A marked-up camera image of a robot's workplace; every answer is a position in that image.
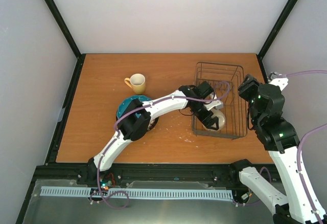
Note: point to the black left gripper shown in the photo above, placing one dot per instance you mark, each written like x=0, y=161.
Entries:
x=205, y=118

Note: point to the cream ceramic bowl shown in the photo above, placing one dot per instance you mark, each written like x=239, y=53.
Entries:
x=221, y=120

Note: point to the white slotted cable duct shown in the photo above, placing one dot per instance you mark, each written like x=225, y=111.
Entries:
x=152, y=194

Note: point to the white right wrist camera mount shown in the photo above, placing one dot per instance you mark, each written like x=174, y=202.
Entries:
x=278, y=79

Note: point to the teal polka dot plate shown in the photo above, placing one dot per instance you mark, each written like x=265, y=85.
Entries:
x=123, y=106

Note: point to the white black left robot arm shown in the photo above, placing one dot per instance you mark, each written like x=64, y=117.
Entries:
x=135, y=122

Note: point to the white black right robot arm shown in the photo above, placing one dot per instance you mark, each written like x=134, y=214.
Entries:
x=299, y=203

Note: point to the black aluminium frame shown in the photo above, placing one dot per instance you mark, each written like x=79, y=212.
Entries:
x=65, y=171

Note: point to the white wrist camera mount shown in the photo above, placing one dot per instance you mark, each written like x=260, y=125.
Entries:
x=278, y=79
x=214, y=105

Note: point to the metal floor plate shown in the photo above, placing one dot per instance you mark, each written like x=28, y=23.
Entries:
x=121, y=209

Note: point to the black striped plate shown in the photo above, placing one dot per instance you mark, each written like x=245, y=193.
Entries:
x=152, y=124

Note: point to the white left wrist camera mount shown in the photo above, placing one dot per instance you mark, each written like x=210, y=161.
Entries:
x=214, y=105

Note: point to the yellow ceramic mug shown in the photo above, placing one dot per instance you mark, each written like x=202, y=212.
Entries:
x=137, y=83

